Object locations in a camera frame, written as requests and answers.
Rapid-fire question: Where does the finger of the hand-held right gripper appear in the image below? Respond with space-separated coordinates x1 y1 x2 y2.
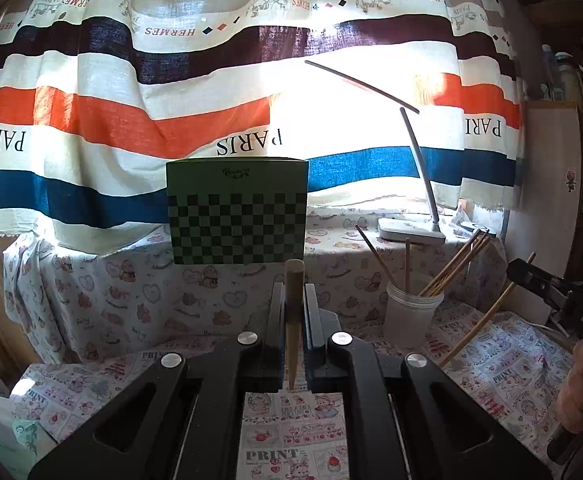
505 258 572 313

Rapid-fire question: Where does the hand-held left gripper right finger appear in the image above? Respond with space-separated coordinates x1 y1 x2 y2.
303 282 553 480

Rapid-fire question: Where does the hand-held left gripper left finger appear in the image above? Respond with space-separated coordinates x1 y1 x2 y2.
28 282 288 480

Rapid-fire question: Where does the wooden chopstick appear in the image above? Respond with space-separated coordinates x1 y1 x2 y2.
439 252 537 368
284 259 306 392

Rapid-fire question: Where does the bunch of wooden chopsticks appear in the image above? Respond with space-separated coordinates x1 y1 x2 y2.
354 224 495 297

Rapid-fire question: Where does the translucent plastic cup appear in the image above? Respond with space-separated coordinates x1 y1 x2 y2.
385 274 445 352

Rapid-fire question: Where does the white cabinet panel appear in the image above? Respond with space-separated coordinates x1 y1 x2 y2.
502 101 583 333

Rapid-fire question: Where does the strawberry print tablecloth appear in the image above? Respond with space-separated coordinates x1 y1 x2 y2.
11 307 578 480

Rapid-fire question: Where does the green checkered box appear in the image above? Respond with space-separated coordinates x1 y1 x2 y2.
165 158 310 266

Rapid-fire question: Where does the white desk lamp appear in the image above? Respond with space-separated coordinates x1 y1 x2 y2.
304 59 447 247

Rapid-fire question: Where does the bear print cloth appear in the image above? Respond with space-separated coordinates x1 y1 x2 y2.
2 204 508 367

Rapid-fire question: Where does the plastic bottle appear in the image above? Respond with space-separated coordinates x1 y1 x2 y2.
540 44 556 101
554 51 579 102

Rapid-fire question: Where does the striped curtain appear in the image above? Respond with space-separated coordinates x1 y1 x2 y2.
0 0 527 256

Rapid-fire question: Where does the green printed plastic bag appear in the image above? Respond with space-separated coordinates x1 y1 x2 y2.
0 390 59 480

